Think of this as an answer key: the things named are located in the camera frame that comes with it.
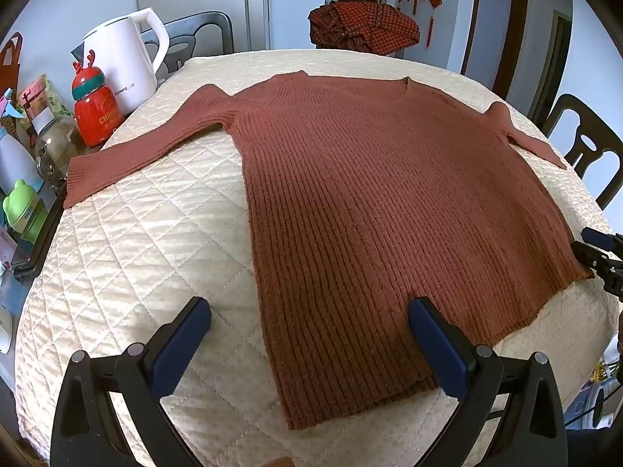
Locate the red antler water bottle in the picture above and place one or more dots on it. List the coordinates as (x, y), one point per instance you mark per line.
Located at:
(97, 116)

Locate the dark framed door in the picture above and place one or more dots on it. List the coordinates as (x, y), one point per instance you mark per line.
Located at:
(559, 68)

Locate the cream quilted blanket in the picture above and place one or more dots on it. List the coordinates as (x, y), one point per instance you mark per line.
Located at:
(170, 228)

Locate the red checkered cloth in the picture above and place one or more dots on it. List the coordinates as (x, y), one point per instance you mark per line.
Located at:
(370, 24)

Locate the pink and green snack packet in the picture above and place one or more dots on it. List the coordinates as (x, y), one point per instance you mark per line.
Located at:
(41, 95)

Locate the white electric kettle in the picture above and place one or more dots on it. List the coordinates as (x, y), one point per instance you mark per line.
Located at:
(126, 58)

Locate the glass jar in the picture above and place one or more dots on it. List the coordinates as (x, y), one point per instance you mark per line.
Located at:
(56, 148)

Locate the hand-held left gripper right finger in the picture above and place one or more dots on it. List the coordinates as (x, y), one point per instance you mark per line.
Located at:
(438, 345)

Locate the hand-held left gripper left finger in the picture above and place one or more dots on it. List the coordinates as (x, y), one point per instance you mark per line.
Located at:
(179, 338)

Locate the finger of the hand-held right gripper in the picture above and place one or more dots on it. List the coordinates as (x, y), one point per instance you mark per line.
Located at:
(597, 237)
(601, 265)

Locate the brown framed door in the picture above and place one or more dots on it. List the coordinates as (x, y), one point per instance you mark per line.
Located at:
(518, 34)

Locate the white bottle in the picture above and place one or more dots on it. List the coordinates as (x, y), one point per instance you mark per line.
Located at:
(17, 160)

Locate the red felt bag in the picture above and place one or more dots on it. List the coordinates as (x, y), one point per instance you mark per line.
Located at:
(9, 63)

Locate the green frog cup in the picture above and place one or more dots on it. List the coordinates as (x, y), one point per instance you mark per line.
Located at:
(24, 209)

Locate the black chair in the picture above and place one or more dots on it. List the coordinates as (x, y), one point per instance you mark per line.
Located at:
(204, 34)
(564, 116)

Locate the small red tassel decoration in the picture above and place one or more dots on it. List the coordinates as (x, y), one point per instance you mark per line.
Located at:
(430, 31)

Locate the brown ribbed knit sweater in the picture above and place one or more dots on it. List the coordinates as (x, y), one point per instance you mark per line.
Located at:
(365, 204)

